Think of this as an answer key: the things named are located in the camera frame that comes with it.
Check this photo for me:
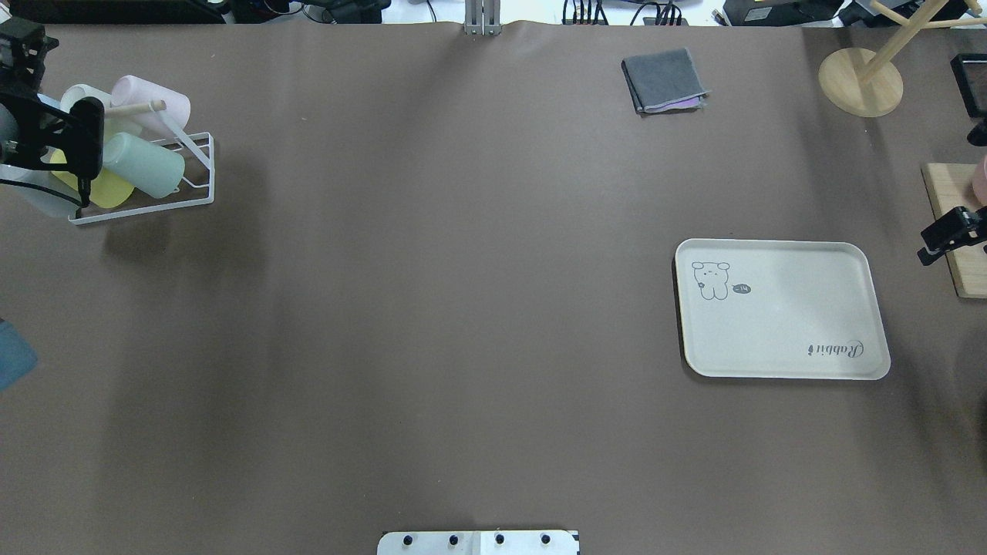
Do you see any grey folded cloth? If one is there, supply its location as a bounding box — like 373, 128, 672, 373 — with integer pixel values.
621, 47, 711, 115

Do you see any wooden mug tree stand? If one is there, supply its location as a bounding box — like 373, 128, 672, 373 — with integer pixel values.
817, 1, 986, 117

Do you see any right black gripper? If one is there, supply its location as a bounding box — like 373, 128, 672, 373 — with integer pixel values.
917, 205, 986, 267

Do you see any pink bowl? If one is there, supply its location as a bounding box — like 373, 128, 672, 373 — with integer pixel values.
972, 156, 987, 207

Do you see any white mounting base plate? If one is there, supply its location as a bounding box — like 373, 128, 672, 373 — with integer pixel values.
376, 528, 581, 554

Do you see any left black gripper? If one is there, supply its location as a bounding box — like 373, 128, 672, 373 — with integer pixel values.
1, 18, 105, 205

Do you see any white wire cup rack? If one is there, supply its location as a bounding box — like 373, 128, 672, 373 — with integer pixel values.
67, 99, 217, 226

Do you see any aluminium frame post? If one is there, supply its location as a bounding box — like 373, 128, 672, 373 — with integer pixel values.
463, 0, 503, 36

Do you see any wooden cutting board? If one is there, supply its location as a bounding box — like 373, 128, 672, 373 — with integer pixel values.
917, 160, 986, 299

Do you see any pink plastic cup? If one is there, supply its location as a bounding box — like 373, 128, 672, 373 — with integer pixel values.
110, 75, 191, 141

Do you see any green plastic cup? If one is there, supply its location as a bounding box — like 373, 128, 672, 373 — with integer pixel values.
102, 133, 186, 199

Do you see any cream white plastic cup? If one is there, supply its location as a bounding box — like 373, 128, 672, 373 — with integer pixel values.
60, 83, 144, 144

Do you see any cream rabbit tray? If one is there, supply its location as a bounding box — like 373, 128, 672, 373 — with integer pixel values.
675, 238, 891, 382

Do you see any black glass rack tray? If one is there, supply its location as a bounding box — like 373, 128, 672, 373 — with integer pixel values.
951, 53, 986, 117

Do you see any yellow plastic cup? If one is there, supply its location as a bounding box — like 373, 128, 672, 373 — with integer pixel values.
49, 149, 135, 210

